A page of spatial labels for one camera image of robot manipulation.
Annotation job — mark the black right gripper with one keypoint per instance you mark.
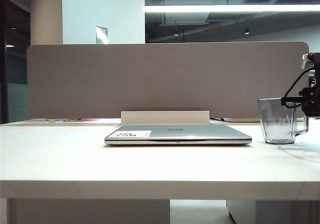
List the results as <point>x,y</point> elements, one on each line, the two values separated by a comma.
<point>312,101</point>

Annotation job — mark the silver closed laptop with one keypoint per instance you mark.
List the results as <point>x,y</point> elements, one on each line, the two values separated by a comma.
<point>195,132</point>

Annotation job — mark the round ceiling spotlight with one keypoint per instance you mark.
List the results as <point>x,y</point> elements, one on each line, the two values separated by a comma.
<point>246,31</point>
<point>176,34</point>

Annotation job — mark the long white ceiling light strip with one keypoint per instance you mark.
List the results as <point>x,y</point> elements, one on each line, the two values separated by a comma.
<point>225,8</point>

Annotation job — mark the beige fabric desk partition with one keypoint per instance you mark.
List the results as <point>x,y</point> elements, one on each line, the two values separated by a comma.
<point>150,79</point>

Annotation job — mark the red and white sticker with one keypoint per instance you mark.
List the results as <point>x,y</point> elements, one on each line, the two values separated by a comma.
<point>130,134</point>

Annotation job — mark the colourful papers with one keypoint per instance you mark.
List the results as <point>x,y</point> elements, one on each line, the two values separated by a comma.
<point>77,120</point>

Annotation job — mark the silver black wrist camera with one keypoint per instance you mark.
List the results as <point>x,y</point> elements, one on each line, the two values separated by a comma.
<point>311,60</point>

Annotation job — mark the framed wall notice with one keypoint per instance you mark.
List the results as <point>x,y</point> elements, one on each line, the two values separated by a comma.
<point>101,35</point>

